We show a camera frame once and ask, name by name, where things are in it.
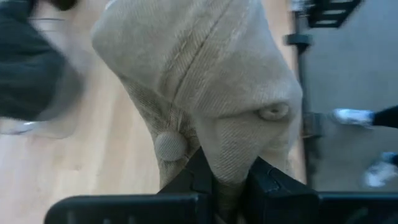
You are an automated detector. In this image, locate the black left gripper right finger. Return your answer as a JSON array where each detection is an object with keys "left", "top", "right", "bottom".
[{"left": 245, "top": 157, "right": 320, "bottom": 224}]

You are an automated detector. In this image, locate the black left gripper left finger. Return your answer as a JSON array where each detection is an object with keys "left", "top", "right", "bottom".
[{"left": 158, "top": 146, "right": 216, "bottom": 224}]

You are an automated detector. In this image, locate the beige baseball cap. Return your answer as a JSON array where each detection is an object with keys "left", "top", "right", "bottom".
[{"left": 90, "top": 0, "right": 304, "bottom": 224}]

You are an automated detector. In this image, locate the black and white sneaker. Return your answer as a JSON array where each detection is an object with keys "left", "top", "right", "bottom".
[{"left": 330, "top": 105, "right": 398, "bottom": 189}]

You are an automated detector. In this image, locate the clear plastic bin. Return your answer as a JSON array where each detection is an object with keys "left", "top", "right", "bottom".
[{"left": 0, "top": 15, "right": 86, "bottom": 139}]

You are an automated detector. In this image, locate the black baseball cap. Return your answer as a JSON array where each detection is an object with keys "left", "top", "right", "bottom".
[{"left": 0, "top": 0, "right": 68, "bottom": 121}]

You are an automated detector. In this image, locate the black metal table frame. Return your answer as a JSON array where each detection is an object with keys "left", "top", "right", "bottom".
[{"left": 282, "top": 0, "right": 363, "bottom": 190}]

